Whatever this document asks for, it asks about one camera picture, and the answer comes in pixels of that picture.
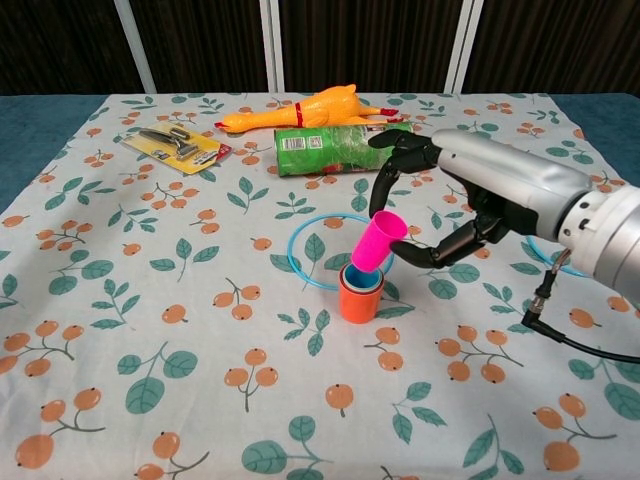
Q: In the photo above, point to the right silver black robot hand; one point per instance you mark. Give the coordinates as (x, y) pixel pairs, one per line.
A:
(510, 175)

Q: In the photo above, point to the pink plastic cup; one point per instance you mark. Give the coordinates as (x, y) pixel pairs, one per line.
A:
(377, 242)

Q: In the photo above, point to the light blue plastic cup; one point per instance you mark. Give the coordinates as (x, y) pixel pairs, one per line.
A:
(357, 281)

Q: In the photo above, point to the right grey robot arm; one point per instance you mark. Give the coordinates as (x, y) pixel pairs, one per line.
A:
(610, 235)

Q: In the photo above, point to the large orange plastic cup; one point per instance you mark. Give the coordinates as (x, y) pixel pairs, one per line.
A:
(357, 307)

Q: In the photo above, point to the green chip can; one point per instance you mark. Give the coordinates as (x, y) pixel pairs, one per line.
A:
(325, 147)

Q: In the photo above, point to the yellow rubber chicken toy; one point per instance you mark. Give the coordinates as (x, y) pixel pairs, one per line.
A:
(320, 110)

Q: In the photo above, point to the yellow razor blister pack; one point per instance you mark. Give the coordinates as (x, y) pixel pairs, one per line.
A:
(175, 147)

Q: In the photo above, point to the white floral tablecloth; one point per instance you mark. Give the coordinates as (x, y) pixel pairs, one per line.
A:
(150, 300)

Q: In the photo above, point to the teal table cover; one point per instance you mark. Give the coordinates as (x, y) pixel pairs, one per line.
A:
(30, 130)

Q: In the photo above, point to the white partition frame post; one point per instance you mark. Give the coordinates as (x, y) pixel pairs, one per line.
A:
(135, 45)
(272, 45)
(461, 45)

